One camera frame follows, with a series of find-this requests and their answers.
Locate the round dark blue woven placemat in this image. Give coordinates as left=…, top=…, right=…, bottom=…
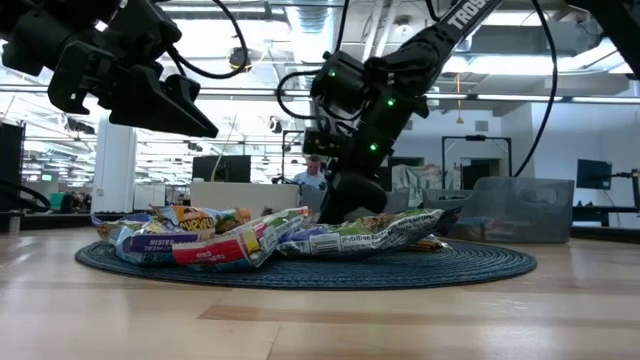
left=74, top=234, right=539, bottom=292

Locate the green and white chip bag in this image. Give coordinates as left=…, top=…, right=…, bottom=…
left=276, top=208, right=447, bottom=260

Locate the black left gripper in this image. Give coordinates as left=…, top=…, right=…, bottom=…
left=48, top=40, right=220, bottom=140

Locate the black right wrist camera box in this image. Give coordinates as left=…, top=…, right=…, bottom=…
left=302, top=127, right=351, bottom=160

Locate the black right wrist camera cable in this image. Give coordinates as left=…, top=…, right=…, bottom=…
left=276, top=0, right=351, bottom=121

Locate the black desk monitor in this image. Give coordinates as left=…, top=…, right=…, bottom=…
left=192, top=154, right=252, bottom=184

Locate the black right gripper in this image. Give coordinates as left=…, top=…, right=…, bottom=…
left=319, top=144, right=401, bottom=225

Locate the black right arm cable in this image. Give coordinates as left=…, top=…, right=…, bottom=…
left=513, top=0, right=559, bottom=179

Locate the white pillar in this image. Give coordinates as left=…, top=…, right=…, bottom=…
left=91, top=117, right=137, bottom=215

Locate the black rig frame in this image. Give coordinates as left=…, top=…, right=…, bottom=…
left=441, top=134, right=513, bottom=191

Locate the black wall monitor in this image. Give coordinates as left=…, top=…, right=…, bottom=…
left=576, top=158, right=614, bottom=191

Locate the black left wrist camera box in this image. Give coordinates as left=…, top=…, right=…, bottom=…
left=127, top=2, right=184, bottom=51

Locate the red granola bar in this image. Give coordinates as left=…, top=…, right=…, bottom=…
left=172, top=206, right=310, bottom=272

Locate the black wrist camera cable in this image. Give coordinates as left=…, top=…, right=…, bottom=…
left=276, top=0, right=351, bottom=121
left=167, top=0, right=250, bottom=80

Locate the grey translucent plastic bin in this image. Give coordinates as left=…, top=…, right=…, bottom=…
left=422, top=176, right=575, bottom=245

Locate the black curved cable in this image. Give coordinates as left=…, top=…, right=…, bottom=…
left=0, top=178, right=52, bottom=212

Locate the white plastic bin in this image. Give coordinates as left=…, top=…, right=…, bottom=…
left=189, top=180, right=301, bottom=217

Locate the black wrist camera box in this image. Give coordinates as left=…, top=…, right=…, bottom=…
left=127, top=2, right=184, bottom=51
left=302, top=127, right=351, bottom=160

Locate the person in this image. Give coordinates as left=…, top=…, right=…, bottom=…
left=59, top=191, right=94, bottom=214
left=292, top=154, right=329, bottom=191

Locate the black left wrist camera cable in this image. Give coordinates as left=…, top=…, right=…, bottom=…
left=167, top=0, right=250, bottom=80

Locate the orange and blue snack bag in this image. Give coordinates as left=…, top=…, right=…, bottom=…
left=113, top=227, right=204, bottom=266

